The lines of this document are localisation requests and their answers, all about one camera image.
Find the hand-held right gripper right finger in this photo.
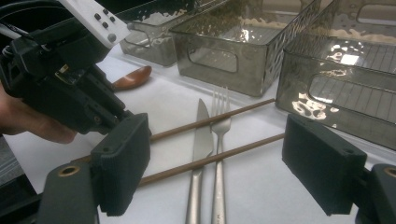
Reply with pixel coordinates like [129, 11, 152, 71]
[281, 113, 368, 217]

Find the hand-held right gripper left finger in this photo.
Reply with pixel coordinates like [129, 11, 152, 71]
[90, 112, 152, 217]

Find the smoky transparent plastic bin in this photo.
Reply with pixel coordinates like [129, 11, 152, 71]
[169, 0, 322, 98]
[275, 0, 396, 152]
[120, 0, 200, 68]

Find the brown wooden chopstick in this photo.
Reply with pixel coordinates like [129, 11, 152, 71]
[149, 98, 276, 142]
[72, 133, 286, 188]

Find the silver metal knife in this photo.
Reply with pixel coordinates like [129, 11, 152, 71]
[185, 98, 215, 224]

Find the brown wooden spoon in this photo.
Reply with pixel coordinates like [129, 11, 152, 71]
[112, 64, 153, 91]

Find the silver metal fork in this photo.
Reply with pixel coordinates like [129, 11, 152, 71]
[210, 87, 233, 224]

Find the white table cover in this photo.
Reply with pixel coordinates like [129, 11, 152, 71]
[3, 43, 396, 224]

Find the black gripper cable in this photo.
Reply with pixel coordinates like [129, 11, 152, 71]
[0, 0, 64, 40]

